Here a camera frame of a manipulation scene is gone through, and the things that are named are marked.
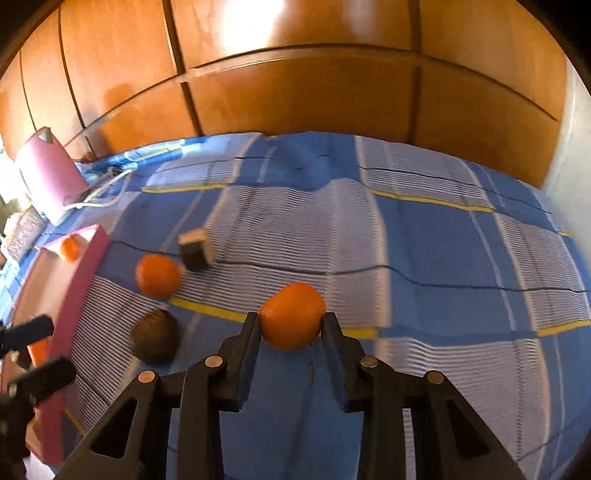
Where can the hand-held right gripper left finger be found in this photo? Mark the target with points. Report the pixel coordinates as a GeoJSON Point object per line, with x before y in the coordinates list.
{"type": "Point", "coordinates": [249, 364]}

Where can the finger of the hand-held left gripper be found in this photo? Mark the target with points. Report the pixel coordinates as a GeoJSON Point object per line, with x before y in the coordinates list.
{"type": "Point", "coordinates": [27, 332]}
{"type": "Point", "coordinates": [46, 376]}

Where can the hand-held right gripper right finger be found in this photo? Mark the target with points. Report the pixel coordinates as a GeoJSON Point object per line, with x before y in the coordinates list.
{"type": "Point", "coordinates": [339, 369]}

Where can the carrot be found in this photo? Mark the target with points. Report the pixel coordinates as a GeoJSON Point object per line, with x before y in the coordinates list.
{"type": "Point", "coordinates": [39, 353]}

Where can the pink shallow tray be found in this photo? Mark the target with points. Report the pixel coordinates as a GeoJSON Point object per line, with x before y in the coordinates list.
{"type": "Point", "coordinates": [78, 295]}

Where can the orange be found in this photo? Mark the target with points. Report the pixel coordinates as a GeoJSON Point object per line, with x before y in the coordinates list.
{"type": "Point", "coordinates": [292, 316]}
{"type": "Point", "coordinates": [70, 249]}
{"type": "Point", "coordinates": [157, 276]}

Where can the dark round fruit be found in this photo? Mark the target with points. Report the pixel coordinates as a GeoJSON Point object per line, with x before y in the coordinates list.
{"type": "Point", "coordinates": [154, 344]}

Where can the silver embossed tissue box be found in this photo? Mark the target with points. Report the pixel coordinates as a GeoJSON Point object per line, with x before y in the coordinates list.
{"type": "Point", "coordinates": [27, 228]}

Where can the eggplant piece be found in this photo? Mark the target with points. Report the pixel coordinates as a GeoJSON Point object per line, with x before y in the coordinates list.
{"type": "Point", "coordinates": [196, 251]}

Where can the blue plaid cloth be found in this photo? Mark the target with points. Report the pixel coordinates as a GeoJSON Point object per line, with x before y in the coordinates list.
{"type": "Point", "coordinates": [415, 254]}

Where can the pink electric kettle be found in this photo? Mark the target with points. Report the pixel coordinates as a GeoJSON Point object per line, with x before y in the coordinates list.
{"type": "Point", "coordinates": [46, 175]}

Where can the wooden panelled wardrobe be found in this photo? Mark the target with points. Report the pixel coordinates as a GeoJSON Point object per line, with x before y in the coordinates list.
{"type": "Point", "coordinates": [300, 69]}

